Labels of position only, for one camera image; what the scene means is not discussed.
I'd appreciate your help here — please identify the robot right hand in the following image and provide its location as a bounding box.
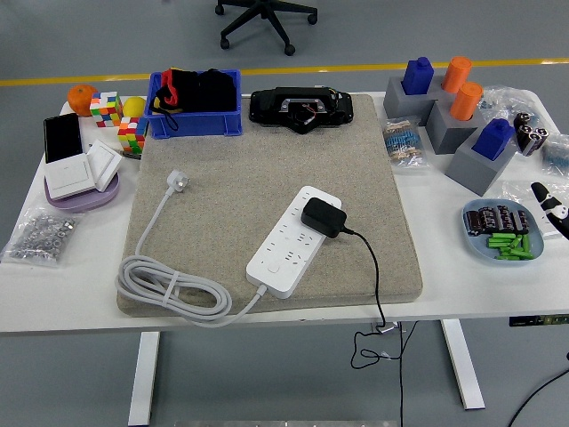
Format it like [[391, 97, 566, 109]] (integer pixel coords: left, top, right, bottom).
[[531, 181, 569, 239]]

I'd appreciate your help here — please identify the black plug with cord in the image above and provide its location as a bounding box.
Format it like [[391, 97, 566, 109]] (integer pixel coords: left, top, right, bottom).
[[301, 197, 389, 370]]

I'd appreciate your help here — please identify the white power strip with cable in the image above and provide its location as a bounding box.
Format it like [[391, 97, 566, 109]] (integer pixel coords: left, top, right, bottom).
[[116, 171, 343, 329]]

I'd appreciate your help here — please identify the clear bag holding socket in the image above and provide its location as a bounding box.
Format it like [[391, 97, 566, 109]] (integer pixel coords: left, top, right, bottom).
[[501, 179, 569, 240]]

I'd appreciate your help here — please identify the bag of blue resistors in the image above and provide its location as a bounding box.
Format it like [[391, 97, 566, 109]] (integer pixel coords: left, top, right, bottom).
[[541, 132, 569, 178]]

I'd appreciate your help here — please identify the pile of green standoffs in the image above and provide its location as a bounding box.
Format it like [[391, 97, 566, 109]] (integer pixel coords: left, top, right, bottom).
[[485, 233, 533, 262]]

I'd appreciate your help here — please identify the row of black capacitors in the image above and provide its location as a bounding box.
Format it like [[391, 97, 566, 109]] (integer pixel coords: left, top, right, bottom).
[[465, 205, 533, 237]]

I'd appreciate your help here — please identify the bundle of black capacitors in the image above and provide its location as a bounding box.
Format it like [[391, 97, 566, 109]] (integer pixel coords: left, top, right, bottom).
[[513, 112, 550, 157]]

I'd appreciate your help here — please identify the light blue tray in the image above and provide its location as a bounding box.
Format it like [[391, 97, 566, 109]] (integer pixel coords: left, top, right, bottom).
[[461, 198, 546, 268]]

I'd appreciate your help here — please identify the grey block stand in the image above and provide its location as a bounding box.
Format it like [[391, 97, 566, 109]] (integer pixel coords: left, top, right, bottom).
[[425, 101, 486, 156], [383, 75, 450, 126], [445, 128, 520, 197]]

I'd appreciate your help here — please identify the blue square peg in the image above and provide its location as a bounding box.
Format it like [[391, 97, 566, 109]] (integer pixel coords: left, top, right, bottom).
[[402, 57, 436, 96], [471, 118, 517, 162]]

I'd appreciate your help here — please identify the black table control panel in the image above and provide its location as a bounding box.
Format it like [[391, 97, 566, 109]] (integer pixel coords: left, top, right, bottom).
[[509, 314, 569, 328]]

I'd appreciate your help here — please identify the clear plastic bag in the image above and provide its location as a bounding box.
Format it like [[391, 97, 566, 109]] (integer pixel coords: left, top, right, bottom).
[[478, 85, 541, 124]]

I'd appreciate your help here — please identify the orange cylinder peg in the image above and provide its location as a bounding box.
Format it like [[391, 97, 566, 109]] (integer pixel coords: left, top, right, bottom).
[[441, 56, 472, 94], [450, 81, 485, 122]]

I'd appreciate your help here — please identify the bag of mixed resistors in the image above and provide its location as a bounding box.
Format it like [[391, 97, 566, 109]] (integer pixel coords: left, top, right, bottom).
[[381, 116, 431, 170]]

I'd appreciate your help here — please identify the white table leg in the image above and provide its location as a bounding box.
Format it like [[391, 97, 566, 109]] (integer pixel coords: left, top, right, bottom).
[[440, 318, 486, 411], [127, 331, 161, 427]]

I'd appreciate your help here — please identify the black electronic device housing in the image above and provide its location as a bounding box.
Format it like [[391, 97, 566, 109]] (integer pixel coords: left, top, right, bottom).
[[248, 86, 356, 135]]

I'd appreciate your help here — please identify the grey-brown mat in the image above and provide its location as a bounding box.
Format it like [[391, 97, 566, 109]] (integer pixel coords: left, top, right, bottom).
[[116, 93, 423, 318]]

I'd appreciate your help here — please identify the black office chair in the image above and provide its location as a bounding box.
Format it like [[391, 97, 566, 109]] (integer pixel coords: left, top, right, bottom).
[[214, 0, 320, 57]]

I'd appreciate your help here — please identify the black folded cloth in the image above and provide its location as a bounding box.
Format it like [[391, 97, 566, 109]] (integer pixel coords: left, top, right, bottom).
[[197, 68, 238, 112]]

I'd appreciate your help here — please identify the blue plastic bin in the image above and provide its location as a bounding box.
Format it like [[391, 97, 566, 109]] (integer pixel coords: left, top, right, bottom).
[[142, 68, 244, 140]]

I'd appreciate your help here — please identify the black cloth with red trim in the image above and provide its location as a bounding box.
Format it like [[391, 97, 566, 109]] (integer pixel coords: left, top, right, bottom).
[[148, 66, 201, 133]]

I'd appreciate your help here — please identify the multicolour puzzle cube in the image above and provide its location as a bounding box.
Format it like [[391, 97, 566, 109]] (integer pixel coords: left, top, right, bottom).
[[90, 91, 124, 129], [117, 116, 149, 156]]

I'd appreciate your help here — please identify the yellow lemon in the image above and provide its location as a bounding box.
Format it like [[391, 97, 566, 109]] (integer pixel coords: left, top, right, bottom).
[[122, 95, 148, 120]]

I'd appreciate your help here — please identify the purple tray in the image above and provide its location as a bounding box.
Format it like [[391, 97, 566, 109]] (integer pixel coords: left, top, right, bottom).
[[44, 172, 122, 213]]

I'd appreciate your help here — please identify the orange fruit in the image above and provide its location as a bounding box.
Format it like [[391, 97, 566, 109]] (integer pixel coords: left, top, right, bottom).
[[67, 84, 100, 117]]

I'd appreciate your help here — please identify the black smartphone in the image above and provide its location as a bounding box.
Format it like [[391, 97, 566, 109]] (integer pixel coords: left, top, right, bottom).
[[44, 112, 84, 165]]

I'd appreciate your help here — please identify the bag of metal nuts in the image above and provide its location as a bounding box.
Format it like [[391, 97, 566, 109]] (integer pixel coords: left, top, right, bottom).
[[1, 204, 84, 269]]

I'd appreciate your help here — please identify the white wall socket panel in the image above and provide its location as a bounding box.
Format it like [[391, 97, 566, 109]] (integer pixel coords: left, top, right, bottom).
[[531, 197, 569, 239]]

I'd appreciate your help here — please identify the black floor cable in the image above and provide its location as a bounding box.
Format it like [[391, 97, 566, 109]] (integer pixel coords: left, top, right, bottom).
[[508, 367, 569, 427]]

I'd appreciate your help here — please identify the thin black hanging cable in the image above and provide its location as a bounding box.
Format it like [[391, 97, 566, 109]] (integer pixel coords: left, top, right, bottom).
[[397, 320, 420, 427]]

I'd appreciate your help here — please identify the small white wall switch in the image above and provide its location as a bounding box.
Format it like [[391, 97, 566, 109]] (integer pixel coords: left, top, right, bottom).
[[85, 139, 124, 193]]

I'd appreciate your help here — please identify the large white wall switch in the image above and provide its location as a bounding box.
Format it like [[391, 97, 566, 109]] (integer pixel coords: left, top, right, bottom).
[[44, 153, 97, 201]]

